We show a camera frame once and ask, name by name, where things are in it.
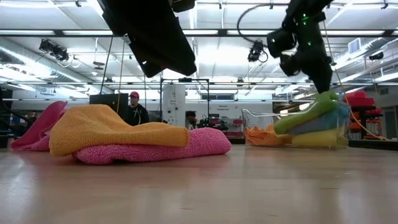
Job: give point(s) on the white ceiling vent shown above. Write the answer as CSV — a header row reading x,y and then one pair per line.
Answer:
x,y
354,46

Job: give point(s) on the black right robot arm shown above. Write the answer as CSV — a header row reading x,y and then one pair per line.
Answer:
x,y
308,9

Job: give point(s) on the orange microfiber towel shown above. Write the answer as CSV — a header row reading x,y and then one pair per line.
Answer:
x,y
264,137
109,130

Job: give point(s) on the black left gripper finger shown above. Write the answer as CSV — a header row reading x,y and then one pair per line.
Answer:
x,y
171,56
151,71

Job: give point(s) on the blue microfiber towel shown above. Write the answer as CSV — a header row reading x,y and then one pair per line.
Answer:
x,y
323,123

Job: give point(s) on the black hanging camera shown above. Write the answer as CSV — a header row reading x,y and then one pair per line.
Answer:
x,y
255,51

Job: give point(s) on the pink microfiber towel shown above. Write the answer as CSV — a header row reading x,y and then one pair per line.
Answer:
x,y
40,127
186,146

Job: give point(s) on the black camera cluster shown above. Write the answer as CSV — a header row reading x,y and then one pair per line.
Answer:
x,y
56,51

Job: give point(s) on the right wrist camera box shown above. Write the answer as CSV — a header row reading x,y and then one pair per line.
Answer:
x,y
280,42

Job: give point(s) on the black ceiling fixture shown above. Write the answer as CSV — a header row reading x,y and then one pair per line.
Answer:
x,y
376,56

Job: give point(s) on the white labelled cabinet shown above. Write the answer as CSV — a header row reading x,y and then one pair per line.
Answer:
x,y
224,107

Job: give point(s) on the yellow microfiber towel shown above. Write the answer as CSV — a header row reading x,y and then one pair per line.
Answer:
x,y
320,138

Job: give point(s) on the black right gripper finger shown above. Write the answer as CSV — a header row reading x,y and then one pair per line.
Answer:
x,y
321,81

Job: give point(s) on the black monitor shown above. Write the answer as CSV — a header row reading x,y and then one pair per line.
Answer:
x,y
105,98

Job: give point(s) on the clear plastic bin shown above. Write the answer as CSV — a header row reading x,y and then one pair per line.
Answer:
x,y
248,118

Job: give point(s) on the black tabletop robot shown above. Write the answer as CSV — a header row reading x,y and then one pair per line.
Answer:
x,y
214,124

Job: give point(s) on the green microfiber towel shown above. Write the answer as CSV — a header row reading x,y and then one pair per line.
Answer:
x,y
311,112

